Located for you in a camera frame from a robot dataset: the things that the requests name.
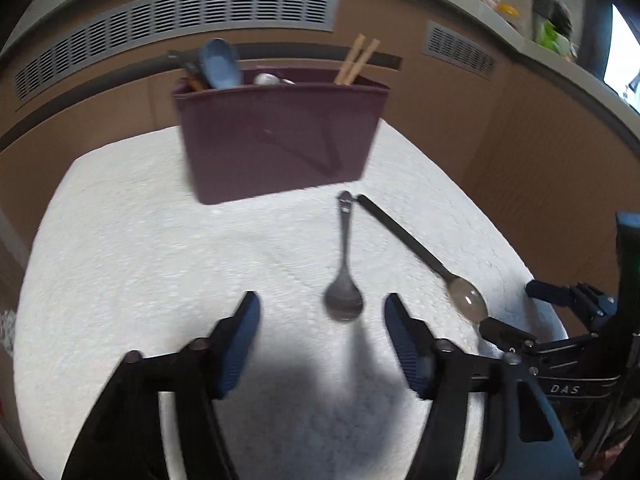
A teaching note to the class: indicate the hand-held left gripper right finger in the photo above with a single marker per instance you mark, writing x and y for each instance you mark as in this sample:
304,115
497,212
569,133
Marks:
407,345

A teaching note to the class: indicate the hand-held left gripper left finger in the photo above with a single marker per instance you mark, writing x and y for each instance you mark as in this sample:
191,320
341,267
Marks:
240,345

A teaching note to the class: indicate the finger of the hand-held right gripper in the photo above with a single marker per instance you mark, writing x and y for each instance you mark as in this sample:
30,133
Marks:
545,291
505,335

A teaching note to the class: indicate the metal spoon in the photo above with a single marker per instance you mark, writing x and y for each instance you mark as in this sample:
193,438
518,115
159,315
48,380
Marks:
344,295

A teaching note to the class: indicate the maroon plastic utensil holder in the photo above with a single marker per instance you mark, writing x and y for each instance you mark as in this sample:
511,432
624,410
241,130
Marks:
240,145

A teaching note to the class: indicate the metal utensil with white ball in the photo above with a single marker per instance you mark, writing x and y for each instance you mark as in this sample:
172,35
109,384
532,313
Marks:
265,79

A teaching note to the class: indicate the blue spoon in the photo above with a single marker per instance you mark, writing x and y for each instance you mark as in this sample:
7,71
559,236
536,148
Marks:
220,62

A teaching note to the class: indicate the wooden chopstick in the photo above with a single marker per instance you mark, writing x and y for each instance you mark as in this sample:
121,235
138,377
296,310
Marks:
350,62
364,62

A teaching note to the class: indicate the white towel mat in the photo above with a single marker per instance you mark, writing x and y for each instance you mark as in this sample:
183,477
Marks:
150,260

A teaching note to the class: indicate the wooden cabinet front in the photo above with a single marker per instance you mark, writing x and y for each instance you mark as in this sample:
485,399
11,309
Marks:
525,135

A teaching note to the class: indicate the speckled white countertop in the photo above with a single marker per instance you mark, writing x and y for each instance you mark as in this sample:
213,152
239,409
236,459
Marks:
575,80

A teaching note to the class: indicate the window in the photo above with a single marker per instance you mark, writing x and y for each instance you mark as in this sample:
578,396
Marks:
622,55

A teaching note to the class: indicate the green packet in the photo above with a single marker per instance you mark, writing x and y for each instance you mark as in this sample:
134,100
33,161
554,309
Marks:
552,37

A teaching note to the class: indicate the small grey vent grille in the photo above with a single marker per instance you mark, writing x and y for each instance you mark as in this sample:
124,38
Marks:
460,50

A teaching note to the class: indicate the yellow lidded jar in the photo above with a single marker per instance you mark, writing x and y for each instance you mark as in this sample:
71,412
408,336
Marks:
508,10

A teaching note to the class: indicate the large grey vent grille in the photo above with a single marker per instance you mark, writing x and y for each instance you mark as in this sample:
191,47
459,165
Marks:
200,25

